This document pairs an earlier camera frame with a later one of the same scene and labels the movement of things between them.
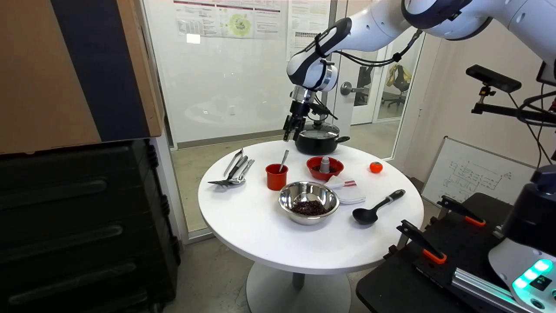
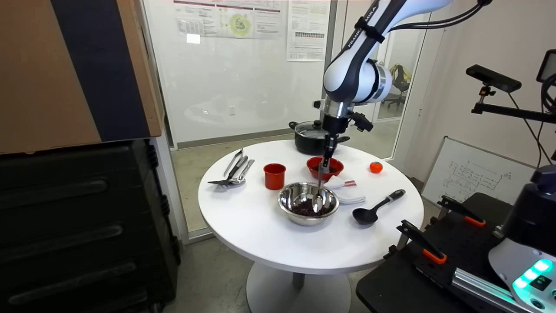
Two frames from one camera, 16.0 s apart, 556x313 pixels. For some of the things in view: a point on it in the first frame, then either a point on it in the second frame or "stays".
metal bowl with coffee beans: (309, 203) stays
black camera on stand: (493, 79) stays
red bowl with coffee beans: (315, 168) stays
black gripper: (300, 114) to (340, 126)
